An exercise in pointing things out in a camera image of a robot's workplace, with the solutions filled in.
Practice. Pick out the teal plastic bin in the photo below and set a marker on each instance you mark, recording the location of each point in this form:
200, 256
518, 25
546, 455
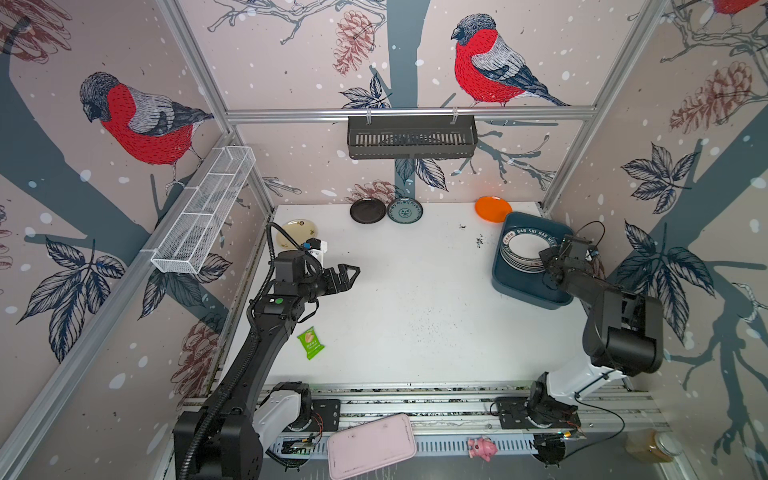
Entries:
536, 289

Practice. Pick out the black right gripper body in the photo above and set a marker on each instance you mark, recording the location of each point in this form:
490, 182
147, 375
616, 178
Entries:
552, 258

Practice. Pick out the amber jar with lid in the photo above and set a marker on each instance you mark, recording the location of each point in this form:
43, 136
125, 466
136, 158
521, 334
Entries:
653, 446

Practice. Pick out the green snack packet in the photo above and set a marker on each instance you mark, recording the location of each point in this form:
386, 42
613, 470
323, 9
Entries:
311, 343

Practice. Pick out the orange plastic plate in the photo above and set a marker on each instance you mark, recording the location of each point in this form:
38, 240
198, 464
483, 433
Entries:
492, 209

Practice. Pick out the black hanging wire basket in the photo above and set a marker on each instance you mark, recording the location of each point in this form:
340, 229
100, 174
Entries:
411, 137

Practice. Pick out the small green patterned plate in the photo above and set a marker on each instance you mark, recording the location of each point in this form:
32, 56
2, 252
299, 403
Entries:
405, 210

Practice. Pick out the teal rim plate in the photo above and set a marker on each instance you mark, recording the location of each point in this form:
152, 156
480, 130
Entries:
521, 246

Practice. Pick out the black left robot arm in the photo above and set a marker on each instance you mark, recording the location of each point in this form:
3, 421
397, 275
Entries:
226, 438

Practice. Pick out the pink pig toy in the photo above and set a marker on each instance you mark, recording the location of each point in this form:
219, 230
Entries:
482, 447

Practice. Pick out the white wire mesh shelf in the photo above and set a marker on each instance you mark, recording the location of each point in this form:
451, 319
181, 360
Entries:
193, 233

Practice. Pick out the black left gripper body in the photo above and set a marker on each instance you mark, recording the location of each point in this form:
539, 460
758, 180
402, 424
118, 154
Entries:
314, 287

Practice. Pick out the black round plate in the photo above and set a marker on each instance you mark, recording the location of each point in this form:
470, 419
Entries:
368, 211

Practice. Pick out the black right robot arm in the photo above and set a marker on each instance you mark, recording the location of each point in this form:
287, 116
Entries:
622, 336

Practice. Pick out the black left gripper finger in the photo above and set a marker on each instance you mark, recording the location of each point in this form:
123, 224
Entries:
343, 270
343, 284

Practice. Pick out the cream yellow plate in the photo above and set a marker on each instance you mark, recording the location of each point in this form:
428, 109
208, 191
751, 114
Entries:
300, 230

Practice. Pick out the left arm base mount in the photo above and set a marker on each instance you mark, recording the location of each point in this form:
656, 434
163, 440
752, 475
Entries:
325, 417

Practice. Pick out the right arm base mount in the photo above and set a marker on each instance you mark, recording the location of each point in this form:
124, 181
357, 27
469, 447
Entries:
517, 413

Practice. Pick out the pink rectangular tray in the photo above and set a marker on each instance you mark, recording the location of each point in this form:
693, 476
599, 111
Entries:
370, 446

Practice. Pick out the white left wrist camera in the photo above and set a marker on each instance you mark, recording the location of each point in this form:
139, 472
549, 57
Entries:
317, 248

